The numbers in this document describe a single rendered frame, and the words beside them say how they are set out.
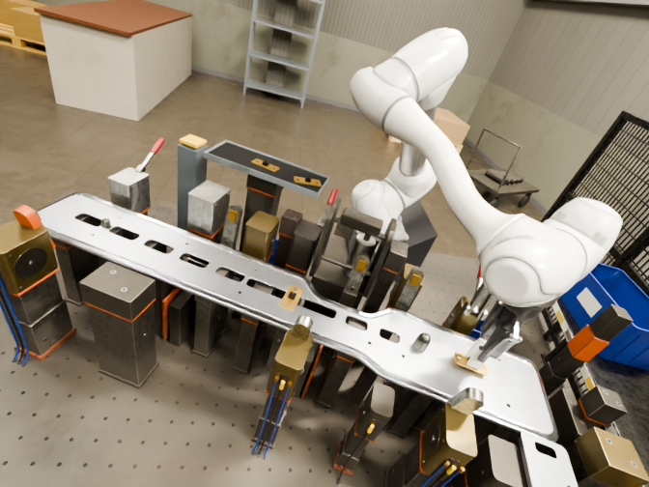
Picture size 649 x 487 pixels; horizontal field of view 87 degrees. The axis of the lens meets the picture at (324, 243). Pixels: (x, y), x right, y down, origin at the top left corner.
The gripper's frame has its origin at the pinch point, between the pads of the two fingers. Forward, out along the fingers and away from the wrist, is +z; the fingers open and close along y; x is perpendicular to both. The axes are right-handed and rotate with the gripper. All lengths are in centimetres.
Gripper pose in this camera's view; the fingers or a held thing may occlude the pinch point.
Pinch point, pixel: (478, 354)
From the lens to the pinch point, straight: 93.0
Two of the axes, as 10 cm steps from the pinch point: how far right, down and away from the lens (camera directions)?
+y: -2.5, 5.1, -8.2
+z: -2.5, 7.9, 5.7
